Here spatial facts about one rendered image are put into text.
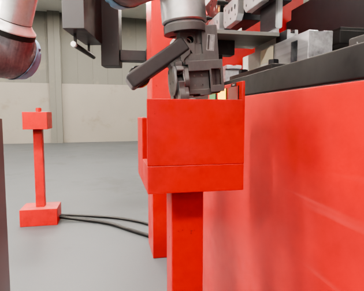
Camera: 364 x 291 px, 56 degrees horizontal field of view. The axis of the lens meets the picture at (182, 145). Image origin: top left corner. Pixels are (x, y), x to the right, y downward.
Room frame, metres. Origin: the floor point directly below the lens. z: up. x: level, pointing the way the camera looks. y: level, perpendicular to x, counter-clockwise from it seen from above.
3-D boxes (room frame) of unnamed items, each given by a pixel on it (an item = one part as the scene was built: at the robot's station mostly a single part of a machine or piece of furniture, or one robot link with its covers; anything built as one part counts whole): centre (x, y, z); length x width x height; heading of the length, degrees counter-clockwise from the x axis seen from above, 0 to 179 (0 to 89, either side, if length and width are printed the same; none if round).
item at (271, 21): (1.02, -0.26, 1.05); 0.10 x 0.02 x 0.10; 11
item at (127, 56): (2.24, 0.27, 1.17); 0.40 x 0.24 x 0.07; 11
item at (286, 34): (0.99, -0.26, 0.98); 0.20 x 0.03 x 0.03; 11
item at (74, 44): (2.17, 0.61, 1.20); 0.45 x 0.03 x 0.08; 0
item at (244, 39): (0.99, -0.11, 1.00); 0.26 x 0.18 x 0.01; 101
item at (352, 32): (1.04, -0.41, 1.01); 0.26 x 0.12 x 0.05; 101
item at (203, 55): (0.59, -0.02, 0.87); 0.09 x 0.08 x 0.12; 101
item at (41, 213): (2.44, 1.03, 0.41); 0.25 x 0.20 x 0.83; 101
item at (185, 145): (0.64, 0.00, 0.75); 0.20 x 0.16 x 0.18; 11
